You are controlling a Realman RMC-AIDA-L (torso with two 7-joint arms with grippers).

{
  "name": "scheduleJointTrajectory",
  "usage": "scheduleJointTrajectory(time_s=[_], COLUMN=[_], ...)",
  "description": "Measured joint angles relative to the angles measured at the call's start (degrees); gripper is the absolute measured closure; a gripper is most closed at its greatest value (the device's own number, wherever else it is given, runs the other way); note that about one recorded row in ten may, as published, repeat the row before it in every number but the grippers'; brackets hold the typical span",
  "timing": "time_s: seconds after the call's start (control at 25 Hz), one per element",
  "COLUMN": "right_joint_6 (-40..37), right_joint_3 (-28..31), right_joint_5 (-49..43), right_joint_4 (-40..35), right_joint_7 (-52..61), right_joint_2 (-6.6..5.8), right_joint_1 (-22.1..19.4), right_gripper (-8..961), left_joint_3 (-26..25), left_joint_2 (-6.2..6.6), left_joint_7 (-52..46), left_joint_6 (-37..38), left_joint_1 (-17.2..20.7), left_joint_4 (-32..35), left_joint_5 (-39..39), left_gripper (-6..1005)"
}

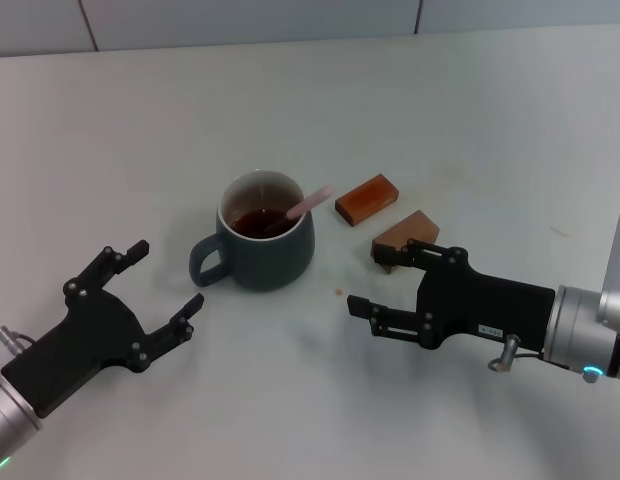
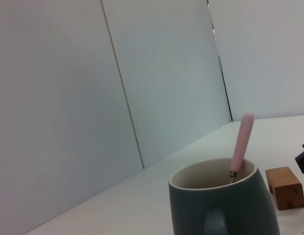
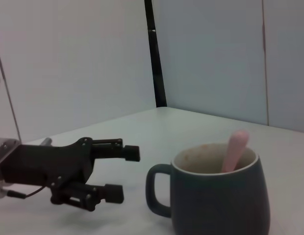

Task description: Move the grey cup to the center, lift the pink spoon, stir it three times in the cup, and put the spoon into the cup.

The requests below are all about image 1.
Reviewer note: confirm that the reddish flat wooden block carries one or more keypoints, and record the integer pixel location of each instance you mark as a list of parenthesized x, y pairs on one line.
[(365, 200)]

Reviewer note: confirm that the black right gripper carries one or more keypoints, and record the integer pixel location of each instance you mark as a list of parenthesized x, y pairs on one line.
[(485, 305)]

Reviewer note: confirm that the light brown arched wooden block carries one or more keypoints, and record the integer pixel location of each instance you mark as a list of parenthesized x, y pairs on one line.
[(412, 227)]

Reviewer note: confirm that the grey ceramic cup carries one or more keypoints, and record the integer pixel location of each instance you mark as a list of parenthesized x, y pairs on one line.
[(270, 260)]

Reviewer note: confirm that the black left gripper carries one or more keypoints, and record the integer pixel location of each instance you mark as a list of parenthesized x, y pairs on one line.
[(85, 345)]

